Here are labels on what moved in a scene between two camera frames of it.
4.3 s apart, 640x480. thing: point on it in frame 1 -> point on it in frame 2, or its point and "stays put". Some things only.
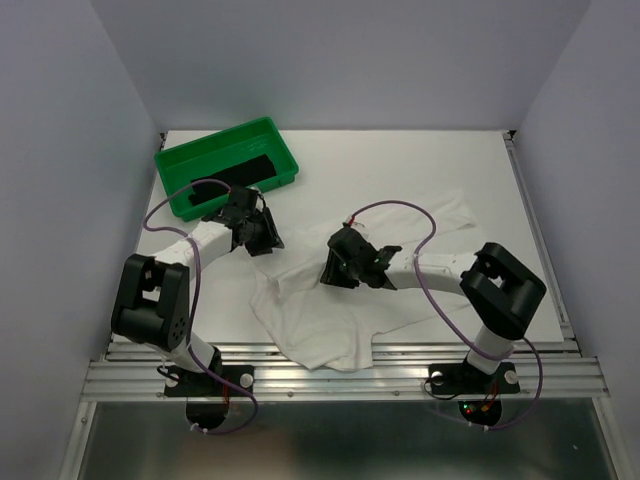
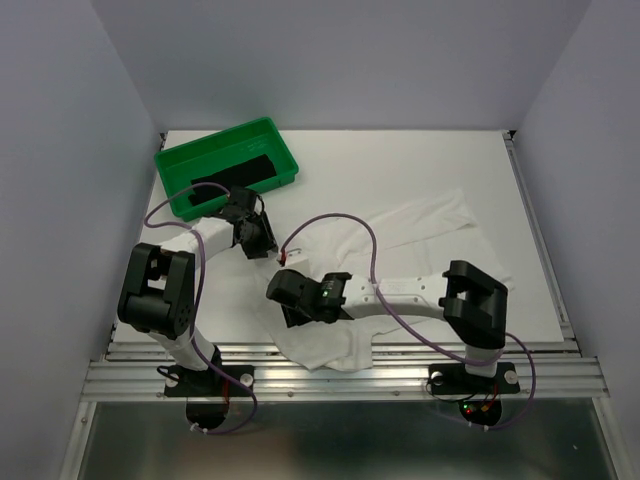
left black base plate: [179, 382] stays put
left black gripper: [271, 238] stays put
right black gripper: [331, 274] -> [293, 316]
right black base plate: [458, 379] stays put
